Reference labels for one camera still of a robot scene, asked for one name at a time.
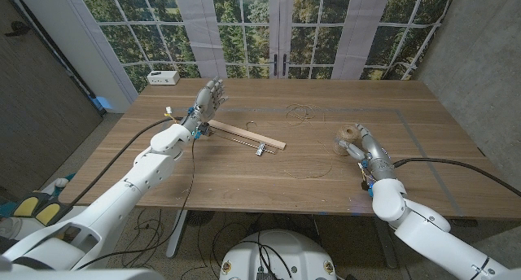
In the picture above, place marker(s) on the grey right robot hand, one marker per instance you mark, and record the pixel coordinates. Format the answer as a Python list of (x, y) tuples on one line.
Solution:
[(376, 158)]

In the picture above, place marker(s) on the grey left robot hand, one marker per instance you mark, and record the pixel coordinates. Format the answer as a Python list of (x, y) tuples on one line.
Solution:
[(205, 107)]

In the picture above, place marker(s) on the jute twine spool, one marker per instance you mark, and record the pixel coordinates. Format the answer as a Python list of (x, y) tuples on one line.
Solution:
[(348, 132)]

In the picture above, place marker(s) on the wooden hanger with metal hook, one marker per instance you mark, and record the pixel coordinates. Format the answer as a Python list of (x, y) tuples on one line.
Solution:
[(252, 136)]

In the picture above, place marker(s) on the jute thread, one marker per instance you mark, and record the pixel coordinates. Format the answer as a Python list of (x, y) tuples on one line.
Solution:
[(309, 178)]

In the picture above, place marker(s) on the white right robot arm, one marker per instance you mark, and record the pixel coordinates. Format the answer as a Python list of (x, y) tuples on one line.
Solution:
[(423, 231)]

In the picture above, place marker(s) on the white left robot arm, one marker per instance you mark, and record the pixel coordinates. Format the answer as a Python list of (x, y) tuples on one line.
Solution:
[(142, 170)]

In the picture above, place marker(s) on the white power socket box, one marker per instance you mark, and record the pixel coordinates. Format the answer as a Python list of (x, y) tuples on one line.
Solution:
[(163, 77)]

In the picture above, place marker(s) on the printed window forest backdrop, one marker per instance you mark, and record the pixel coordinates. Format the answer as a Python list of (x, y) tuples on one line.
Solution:
[(244, 27)]

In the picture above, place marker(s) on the grey table leg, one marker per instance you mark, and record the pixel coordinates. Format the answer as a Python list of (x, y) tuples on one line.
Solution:
[(382, 247)]

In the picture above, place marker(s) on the small blue object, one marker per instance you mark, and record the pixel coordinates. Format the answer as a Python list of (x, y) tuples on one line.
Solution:
[(102, 103)]

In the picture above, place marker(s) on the black round floor object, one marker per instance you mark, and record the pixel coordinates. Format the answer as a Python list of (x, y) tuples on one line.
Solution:
[(200, 218)]

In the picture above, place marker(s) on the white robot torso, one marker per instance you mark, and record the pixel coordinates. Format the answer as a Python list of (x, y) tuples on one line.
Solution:
[(301, 255)]

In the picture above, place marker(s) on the white table leg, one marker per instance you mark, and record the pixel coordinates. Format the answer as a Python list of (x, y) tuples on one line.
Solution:
[(177, 231)]

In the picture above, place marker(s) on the white and teal device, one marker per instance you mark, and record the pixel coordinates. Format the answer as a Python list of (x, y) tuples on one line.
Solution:
[(61, 183)]

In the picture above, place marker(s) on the dark textured door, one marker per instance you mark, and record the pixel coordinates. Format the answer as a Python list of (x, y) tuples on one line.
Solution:
[(24, 68)]

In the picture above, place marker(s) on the black and yellow padded object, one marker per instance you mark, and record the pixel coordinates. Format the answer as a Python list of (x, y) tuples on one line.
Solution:
[(26, 206)]

